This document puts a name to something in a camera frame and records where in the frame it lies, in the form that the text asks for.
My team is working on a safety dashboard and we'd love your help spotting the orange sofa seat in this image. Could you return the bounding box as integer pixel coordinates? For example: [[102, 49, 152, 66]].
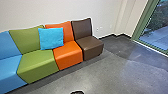
[[44, 20, 84, 72]]

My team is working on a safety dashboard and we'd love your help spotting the brown sofa seat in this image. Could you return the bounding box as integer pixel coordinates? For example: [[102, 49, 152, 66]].
[[70, 17, 105, 62]]

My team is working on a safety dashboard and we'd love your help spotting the green sofa seat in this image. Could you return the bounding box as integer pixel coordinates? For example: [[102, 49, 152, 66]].
[[8, 25, 60, 85]]

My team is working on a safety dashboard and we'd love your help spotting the light blue cushion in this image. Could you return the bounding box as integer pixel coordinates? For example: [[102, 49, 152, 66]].
[[37, 27, 65, 51]]

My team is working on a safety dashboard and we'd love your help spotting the outdoor green shrub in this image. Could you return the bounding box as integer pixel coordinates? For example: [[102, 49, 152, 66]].
[[146, 0, 168, 33]]

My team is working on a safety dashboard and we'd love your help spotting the blue sofa seat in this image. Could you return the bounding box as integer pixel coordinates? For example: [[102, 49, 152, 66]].
[[0, 30, 24, 94]]

